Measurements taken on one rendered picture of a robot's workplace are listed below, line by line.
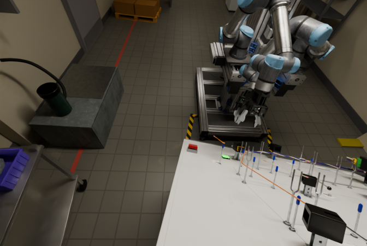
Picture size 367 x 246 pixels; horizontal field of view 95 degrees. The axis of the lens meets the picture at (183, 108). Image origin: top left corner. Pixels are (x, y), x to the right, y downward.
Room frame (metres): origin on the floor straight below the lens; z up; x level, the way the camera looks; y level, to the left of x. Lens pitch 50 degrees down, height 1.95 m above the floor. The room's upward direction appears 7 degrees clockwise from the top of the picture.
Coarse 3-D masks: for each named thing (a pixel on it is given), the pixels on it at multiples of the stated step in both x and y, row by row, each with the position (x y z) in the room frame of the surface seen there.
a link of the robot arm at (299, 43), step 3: (297, 39) 1.38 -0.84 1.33; (300, 39) 1.35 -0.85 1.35; (294, 42) 1.39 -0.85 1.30; (297, 42) 1.36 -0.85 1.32; (300, 42) 1.34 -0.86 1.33; (303, 42) 1.32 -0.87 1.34; (294, 45) 1.36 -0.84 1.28; (297, 45) 1.34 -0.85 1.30; (300, 45) 1.33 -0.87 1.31; (303, 45) 1.31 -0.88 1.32; (306, 45) 1.30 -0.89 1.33; (294, 48) 1.35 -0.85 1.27; (297, 48) 1.33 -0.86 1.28; (300, 48) 1.32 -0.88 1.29; (303, 48) 1.31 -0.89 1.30; (306, 48) 1.29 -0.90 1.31; (300, 51) 1.32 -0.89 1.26; (303, 51) 1.32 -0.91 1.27
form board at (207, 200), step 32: (192, 160) 0.32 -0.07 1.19; (224, 160) 0.38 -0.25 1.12; (256, 160) 0.44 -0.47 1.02; (288, 160) 0.54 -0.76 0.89; (192, 192) 0.13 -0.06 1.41; (224, 192) 0.15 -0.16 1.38; (256, 192) 0.17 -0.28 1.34; (352, 192) 0.27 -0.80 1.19; (192, 224) 0.04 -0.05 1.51; (224, 224) 0.05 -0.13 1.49; (256, 224) 0.06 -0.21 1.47; (352, 224) 0.10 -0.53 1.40
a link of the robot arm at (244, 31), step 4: (240, 28) 1.31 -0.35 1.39; (244, 28) 1.31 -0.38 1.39; (248, 28) 1.33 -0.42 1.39; (240, 32) 1.29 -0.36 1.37; (244, 32) 1.28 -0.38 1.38; (248, 32) 1.27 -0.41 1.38; (252, 32) 1.29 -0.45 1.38; (240, 36) 1.27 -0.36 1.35; (244, 36) 1.27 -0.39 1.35; (248, 36) 1.27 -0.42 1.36; (252, 36) 1.30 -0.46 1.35; (236, 40) 1.26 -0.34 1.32; (240, 40) 1.26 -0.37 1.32; (244, 40) 1.27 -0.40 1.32; (248, 40) 1.28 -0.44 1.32; (236, 44) 1.29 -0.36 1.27; (240, 44) 1.27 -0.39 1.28; (244, 44) 1.27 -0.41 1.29; (248, 44) 1.29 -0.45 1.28
